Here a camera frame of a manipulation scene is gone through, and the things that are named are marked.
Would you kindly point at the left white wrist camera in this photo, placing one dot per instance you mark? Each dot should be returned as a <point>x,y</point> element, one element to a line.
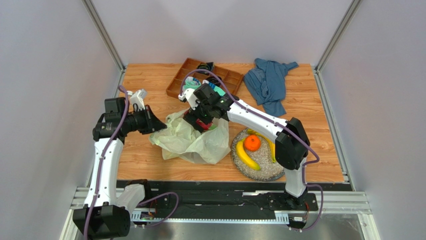
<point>136,99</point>

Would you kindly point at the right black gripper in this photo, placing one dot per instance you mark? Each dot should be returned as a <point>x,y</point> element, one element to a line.
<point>194,119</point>

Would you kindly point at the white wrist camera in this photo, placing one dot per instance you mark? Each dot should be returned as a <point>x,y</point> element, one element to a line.
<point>189,96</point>
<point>136,99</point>

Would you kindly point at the single yellow banana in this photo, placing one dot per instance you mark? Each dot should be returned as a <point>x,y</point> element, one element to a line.
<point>244,157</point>

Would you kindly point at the yellow banana bunch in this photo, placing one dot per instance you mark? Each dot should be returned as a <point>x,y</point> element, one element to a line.
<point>270,143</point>

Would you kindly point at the brown compartment tray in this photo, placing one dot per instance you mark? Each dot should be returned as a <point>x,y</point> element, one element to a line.
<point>230,78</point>

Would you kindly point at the dark rolled sock back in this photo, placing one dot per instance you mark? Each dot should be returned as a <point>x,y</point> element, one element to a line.
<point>209,66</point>

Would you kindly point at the translucent yellow plastic bag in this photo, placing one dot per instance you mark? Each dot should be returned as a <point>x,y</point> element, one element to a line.
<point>181,140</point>

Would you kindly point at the black rolled sock middle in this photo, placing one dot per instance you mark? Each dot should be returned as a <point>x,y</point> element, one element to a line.
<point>214,80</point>

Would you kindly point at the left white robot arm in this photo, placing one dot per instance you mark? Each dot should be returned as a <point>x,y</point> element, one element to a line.
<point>105,214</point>

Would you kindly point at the teal sock left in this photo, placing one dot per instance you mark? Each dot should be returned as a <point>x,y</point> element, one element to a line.
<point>191,83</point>

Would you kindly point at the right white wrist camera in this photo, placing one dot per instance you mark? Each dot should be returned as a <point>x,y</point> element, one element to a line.
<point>189,96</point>

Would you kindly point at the teal sock right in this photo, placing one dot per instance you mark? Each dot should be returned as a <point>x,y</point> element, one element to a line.
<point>217,89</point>

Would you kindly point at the orange fake tangerine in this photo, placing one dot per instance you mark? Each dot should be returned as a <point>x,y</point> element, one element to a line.
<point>252,143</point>

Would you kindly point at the speckled round plate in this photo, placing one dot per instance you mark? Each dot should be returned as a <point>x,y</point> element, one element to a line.
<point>269,171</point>

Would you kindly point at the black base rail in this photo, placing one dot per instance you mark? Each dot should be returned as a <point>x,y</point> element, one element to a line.
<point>229,201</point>

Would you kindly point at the blue cloth shirt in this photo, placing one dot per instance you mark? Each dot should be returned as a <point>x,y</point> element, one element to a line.
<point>267,85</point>

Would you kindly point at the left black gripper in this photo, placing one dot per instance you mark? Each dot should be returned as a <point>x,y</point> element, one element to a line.
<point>152,123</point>

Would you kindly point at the teal sock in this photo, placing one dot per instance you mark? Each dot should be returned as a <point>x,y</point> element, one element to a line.
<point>191,83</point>
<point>217,89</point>

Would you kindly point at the pink dragon fruit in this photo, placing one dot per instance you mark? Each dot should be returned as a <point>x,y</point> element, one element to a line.
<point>206,127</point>

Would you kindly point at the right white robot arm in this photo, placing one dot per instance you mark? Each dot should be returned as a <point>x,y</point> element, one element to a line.
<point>289,136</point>

